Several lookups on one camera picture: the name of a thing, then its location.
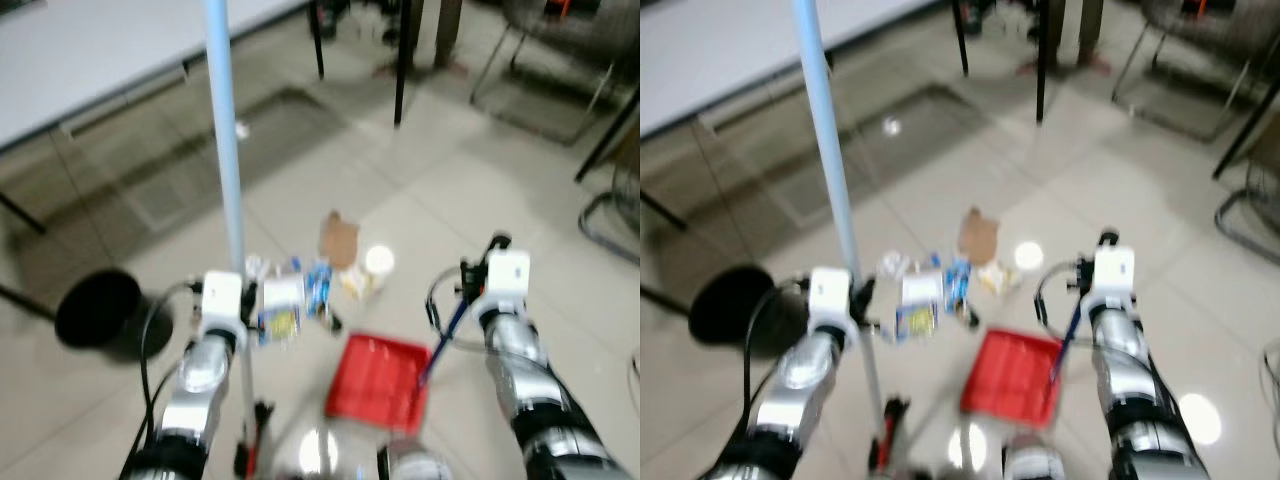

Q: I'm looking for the red dustpan with dark handle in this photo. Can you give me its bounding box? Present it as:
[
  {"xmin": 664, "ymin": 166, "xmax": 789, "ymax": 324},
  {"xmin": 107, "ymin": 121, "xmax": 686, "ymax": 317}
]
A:
[
  {"xmin": 961, "ymin": 290, "xmax": 1086, "ymax": 430},
  {"xmin": 324, "ymin": 288, "xmax": 471, "ymax": 434}
]

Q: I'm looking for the light blue broom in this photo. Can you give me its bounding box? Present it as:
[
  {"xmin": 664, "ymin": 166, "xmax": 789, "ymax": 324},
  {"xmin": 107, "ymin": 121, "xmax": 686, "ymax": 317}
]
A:
[
  {"xmin": 790, "ymin": 0, "xmax": 913, "ymax": 477},
  {"xmin": 203, "ymin": 0, "xmax": 279, "ymax": 479}
]

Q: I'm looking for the yellow and blue packet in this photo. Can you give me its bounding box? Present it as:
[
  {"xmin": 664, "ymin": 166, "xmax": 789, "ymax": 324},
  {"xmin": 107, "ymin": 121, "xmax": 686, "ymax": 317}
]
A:
[
  {"xmin": 894, "ymin": 305, "xmax": 940, "ymax": 344},
  {"xmin": 257, "ymin": 308, "xmax": 302, "ymax": 347}
]

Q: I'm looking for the small white carton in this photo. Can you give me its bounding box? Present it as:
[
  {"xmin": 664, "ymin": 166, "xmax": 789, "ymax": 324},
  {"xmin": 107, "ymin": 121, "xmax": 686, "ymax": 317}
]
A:
[
  {"xmin": 261, "ymin": 275, "xmax": 307, "ymax": 312},
  {"xmin": 899, "ymin": 274, "xmax": 944, "ymax": 310}
]

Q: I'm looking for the blue snack wrapper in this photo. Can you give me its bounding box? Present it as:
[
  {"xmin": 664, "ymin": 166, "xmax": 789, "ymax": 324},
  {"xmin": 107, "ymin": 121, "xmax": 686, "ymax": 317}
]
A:
[
  {"xmin": 304, "ymin": 261, "xmax": 334, "ymax": 323},
  {"xmin": 940, "ymin": 259, "xmax": 974, "ymax": 322}
]

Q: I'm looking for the white paper cup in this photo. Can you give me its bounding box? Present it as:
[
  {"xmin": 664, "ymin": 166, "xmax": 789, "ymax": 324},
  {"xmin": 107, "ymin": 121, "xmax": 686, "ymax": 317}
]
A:
[{"xmin": 340, "ymin": 245, "xmax": 395, "ymax": 303}]

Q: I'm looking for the brown cardboard piece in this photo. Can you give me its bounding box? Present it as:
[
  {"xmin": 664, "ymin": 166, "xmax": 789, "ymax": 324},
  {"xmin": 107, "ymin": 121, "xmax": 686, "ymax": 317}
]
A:
[
  {"xmin": 317, "ymin": 211, "xmax": 362, "ymax": 270},
  {"xmin": 957, "ymin": 207, "xmax": 1002, "ymax": 267}
]

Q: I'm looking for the black round waste bin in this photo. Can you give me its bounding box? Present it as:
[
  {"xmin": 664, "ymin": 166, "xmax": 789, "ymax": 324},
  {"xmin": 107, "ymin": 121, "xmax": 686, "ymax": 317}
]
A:
[
  {"xmin": 687, "ymin": 264, "xmax": 802, "ymax": 353},
  {"xmin": 54, "ymin": 267, "xmax": 177, "ymax": 364}
]

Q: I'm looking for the black table leg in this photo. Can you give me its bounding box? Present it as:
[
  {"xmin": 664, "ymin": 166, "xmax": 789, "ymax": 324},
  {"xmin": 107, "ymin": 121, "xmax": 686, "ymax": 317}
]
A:
[
  {"xmin": 0, "ymin": 189, "xmax": 47, "ymax": 237},
  {"xmin": 309, "ymin": 0, "xmax": 327, "ymax": 80},
  {"xmin": 1034, "ymin": 0, "xmax": 1053, "ymax": 125},
  {"xmin": 394, "ymin": 0, "xmax": 414, "ymax": 128},
  {"xmin": 953, "ymin": 0, "xmax": 971, "ymax": 77},
  {"xmin": 640, "ymin": 189, "xmax": 690, "ymax": 234}
]

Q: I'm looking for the silver robot leg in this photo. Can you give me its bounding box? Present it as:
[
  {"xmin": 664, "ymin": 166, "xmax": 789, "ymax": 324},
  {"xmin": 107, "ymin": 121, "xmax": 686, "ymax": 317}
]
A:
[
  {"xmin": 378, "ymin": 434, "xmax": 453, "ymax": 480},
  {"xmin": 1002, "ymin": 430, "xmax": 1067, "ymax": 480}
]

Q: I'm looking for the black mesh chair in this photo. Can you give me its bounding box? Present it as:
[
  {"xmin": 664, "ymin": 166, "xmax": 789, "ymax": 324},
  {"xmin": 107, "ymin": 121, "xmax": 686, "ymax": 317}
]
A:
[
  {"xmin": 469, "ymin": 0, "xmax": 641, "ymax": 147},
  {"xmin": 1110, "ymin": 0, "xmax": 1280, "ymax": 142}
]

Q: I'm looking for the white table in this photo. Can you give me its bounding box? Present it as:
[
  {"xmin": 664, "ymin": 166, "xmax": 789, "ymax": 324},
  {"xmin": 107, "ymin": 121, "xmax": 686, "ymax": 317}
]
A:
[
  {"xmin": 640, "ymin": 0, "xmax": 943, "ymax": 139},
  {"xmin": 0, "ymin": 0, "xmax": 313, "ymax": 153}
]

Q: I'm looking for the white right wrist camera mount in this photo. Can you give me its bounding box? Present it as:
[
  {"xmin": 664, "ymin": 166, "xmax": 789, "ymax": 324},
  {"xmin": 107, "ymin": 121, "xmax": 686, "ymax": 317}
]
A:
[
  {"xmin": 1092, "ymin": 247, "xmax": 1137, "ymax": 303},
  {"xmin": 483, "ymin": 250, "xmax": 532, "ymax": 303}
]

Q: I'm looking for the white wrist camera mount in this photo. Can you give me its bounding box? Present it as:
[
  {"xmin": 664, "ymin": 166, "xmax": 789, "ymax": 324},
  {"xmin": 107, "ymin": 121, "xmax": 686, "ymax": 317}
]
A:
[
  {"xmin": 199, "ymin": 271, "xmax": 247, "ymax": 337},
  {"xmin": 483, "ymin": 250, "xmax": 532, "ymax": 303},
  {"xmin": 1092, "ymin": 247, "xmax": 1137, "ymax": 303},
  {"xmin": 807, "ymin": 267, "xmax": 857, "ymax": 337}
]

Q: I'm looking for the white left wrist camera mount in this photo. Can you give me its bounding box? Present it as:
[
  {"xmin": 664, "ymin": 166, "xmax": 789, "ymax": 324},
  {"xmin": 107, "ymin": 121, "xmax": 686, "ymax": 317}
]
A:
[
  {"xmin": 199, "ymin": 271, "xmax": 247, "ymax": 337},
  {"xmin": 807, "ymin": 267, "xmax": 857, "ymax": 337}
]

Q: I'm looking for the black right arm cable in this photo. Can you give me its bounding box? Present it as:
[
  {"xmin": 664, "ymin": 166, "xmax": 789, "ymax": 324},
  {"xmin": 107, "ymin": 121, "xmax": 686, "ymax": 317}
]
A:
[
  {"xmin": 424, "ymin": 268, "xmax": 483, "ymax": 347},
  {"xmin": 1034, "ymin": 260, "xmax": 1093, "ymax": 333}
]

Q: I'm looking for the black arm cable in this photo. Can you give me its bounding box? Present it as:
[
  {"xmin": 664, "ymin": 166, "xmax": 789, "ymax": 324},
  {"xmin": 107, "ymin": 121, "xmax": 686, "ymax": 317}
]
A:
[
  {"xmin": 125, "ymin": 280, "xmax": 204, "ymax": 471},
  {"xmin": 725, "ymin": 277, "xmax": 811, "ymax": 463},
  {"xmin": 424, "ymin": 268, "xmax": 483, "ymax": 347},
  {"xmin": 1034, "ymin": 260, "xmax": 1093, "ymax": 333}
]

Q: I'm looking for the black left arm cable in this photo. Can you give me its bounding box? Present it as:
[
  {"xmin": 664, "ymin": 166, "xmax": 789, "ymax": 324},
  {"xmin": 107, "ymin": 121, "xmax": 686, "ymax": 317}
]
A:
[
  {"xmin": 125, "ymin": 280, "xmax": 204, "ymax": 471},
  {"xmin": 725, "ymin": 277, "xmax": 811, "ymax": 463}
]

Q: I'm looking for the black metal frame chair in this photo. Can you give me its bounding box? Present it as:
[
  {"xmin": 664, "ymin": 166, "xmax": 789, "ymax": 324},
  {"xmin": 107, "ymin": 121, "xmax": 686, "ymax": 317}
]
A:
[
  {"xmin": 574, "ymin": 88, "xmax": 641, "ymax": 267},
  {"xmin": 1212, "ymin": 82, "xmax": 1280, "ymax": 267}
]

